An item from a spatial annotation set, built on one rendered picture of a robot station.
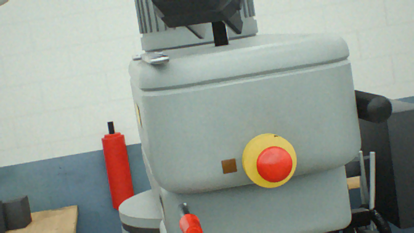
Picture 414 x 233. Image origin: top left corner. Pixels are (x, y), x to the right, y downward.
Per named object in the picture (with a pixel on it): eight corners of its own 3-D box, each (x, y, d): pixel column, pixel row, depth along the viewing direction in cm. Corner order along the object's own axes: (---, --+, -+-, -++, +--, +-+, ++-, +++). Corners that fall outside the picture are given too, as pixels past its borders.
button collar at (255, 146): (300, 182, 92) (292, 130, 91) (249, 192, 92) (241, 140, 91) (296, 179, 94) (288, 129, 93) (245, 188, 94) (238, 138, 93)
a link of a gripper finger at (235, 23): (235, 38, 112) (215, 14, 107) (238, 19, 113) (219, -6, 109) (246, 37, 111) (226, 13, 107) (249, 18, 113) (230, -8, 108)
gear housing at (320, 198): (358, 228, 106) (348, 154, 105) (174, 264, 103) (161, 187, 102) (297, 183, 139) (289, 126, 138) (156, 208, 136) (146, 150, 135)
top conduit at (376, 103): (394, 121, 98) (390, 93, 98) (361, 127, 98) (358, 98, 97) (304, 95, 142) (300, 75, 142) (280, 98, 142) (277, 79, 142)
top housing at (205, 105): (378, 164, 95) (360, 29, 93) (159, 204, 92) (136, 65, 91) (288, 122, 142) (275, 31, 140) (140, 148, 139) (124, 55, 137)
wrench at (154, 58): (178, 61, 86) (177, 53, 86) (142, 66, 86) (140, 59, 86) (161, 55, 110) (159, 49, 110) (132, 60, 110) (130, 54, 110)
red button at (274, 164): (296, 180, 89) (291, 145, 89) (261, 187, 89) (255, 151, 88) (289, 175, 92) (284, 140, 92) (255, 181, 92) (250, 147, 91)
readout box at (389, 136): (449, 221, 142) (435, 104, 139) (400, 231, 141) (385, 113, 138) (407, 199, 162) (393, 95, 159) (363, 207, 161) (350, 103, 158)
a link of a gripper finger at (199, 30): (207, 23, 116) (186, -1, 111) (203, 42, 114) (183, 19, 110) (198, 24, 117) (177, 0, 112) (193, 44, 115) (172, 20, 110)
